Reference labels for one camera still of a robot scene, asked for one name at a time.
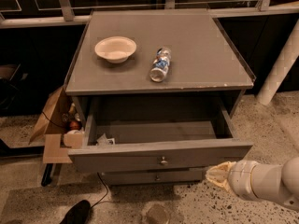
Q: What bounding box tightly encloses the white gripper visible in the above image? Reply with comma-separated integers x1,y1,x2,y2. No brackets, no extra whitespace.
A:
206,160,258,201

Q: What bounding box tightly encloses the grey top drawer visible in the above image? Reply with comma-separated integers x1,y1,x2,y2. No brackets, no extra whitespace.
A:
69,96,252,173

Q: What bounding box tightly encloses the grey drawer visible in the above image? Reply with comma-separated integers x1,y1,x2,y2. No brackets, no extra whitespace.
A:
69,96,252,173
101,167,206,186

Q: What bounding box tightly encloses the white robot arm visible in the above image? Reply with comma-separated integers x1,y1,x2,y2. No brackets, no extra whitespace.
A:
206,157,299,211

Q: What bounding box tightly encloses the grey bottom drawer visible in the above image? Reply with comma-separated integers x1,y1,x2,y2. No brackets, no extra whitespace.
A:
101,167,206,186

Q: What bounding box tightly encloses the grey wooden drawer cabinet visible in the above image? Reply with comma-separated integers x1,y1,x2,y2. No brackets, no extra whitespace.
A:
64,8,257,187

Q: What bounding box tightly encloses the crumpled white wrapper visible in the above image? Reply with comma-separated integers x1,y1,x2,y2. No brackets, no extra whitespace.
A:
96,134,115,145

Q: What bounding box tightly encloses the clear plastic water bottle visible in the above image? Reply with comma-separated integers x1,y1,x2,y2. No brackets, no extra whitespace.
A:
149,47,171,82

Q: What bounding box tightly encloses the white diagonal pole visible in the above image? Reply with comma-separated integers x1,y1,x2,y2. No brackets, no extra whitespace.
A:
256,21,299,105

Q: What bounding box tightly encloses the black shoe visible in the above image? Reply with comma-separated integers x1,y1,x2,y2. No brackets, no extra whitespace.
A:
59,200,91,224

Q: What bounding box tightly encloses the round red fruit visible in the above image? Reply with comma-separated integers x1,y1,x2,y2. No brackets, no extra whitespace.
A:
69,120,81,130

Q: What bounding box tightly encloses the white paper bowl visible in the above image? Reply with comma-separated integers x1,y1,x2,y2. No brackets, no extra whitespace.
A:
94,36,136,63

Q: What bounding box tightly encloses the black table leg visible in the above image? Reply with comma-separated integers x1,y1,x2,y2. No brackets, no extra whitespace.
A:
41,163,53,187

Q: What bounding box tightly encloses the brown cardboard box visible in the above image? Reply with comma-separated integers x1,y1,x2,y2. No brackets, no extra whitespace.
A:
29,87,83,163

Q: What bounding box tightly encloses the black cable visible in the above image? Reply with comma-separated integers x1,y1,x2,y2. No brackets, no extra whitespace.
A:
90,172,110,209

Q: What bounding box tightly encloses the metal window railing frame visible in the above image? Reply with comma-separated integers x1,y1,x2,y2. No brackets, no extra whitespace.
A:
0,0,299,29

